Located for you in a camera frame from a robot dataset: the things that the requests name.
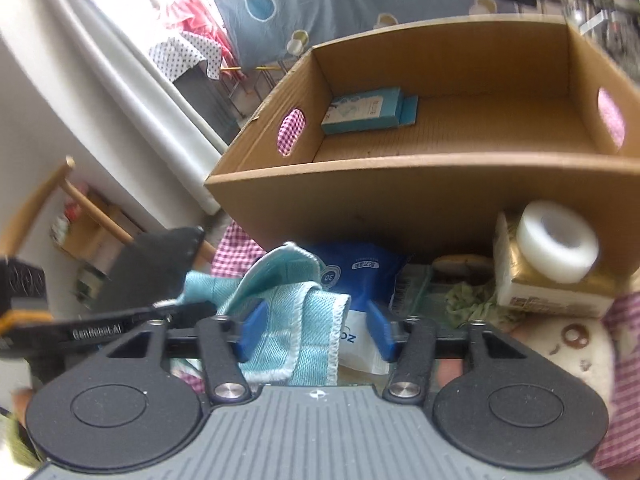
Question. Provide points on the gold white small box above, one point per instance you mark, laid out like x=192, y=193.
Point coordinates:
x=540, y=295

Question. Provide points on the green scrunchie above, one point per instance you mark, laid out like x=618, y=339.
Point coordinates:
x=470, y=305

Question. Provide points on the beige round puff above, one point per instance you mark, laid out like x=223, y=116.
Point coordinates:
x=462, y=262

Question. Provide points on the light teal small box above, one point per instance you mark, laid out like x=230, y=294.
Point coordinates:
x=360, y=110

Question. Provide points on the pink white plush toy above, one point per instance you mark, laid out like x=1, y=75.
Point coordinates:
x=560, y=360

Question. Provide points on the teal woven towel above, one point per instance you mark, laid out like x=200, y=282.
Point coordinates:
x=310, y=330

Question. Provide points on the dark grey hanging towel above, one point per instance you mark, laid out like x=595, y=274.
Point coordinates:
x=205, y=100

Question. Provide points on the white curtain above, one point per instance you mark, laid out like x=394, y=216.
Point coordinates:
x=125, y=60

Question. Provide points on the brown cardboard box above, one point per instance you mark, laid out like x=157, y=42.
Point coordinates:
x=400, y=195

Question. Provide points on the blue wet wipes pack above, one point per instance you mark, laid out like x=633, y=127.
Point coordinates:
x=360, y=270

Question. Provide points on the clear face mask pack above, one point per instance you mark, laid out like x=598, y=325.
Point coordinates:
x=415, y=290

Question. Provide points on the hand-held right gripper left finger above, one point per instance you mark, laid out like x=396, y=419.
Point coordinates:
x=255, y=327

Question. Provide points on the pink hanging garment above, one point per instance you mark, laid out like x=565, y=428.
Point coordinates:
x=200, y=15

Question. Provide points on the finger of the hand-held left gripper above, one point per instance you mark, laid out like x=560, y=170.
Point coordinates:
x=95, y=332

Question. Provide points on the polka dot cloth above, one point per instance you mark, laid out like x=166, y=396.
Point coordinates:
x=180, y=52

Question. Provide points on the white tape roll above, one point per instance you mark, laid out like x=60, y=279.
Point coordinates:
x=535, y=240

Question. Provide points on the black stitched pad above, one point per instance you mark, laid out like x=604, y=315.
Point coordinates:
x=145, y=265

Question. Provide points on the blue patterned hanging sheet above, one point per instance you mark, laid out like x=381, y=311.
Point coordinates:
x=310, y=10

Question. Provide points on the pink checked bedsheet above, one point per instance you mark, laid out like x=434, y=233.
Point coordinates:
x=625, y=410

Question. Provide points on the wooden chair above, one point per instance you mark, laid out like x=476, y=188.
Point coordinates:
x=75, y=195

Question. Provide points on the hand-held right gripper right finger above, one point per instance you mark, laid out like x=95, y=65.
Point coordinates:
x=381, y=332

